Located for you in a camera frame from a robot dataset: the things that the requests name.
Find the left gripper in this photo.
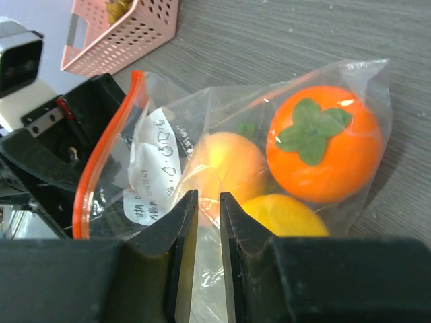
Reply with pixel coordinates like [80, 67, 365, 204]
[1, 73, 125, 238]

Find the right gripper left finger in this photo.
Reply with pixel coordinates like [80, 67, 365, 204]
[1, 191, 198, 322]

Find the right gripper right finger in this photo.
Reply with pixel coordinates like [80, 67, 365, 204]
[220, 192, 430, 322]

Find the clear zip top bag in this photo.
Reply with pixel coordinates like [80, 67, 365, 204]
[72, 59, 393, 322]

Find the fake brown longan bunch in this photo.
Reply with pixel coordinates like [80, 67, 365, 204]
[106, 0, 133, 25]

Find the fake lemon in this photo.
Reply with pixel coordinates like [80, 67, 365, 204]
[241, 194, 329, 237]

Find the fake orange persimmon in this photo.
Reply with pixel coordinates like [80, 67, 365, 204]
[266, 85, 383, 204]

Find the pink plastic basket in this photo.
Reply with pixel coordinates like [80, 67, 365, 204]
[61, 1, 180, 77]

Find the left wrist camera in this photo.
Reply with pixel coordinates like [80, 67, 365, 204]
[1, 17, 57, 133]

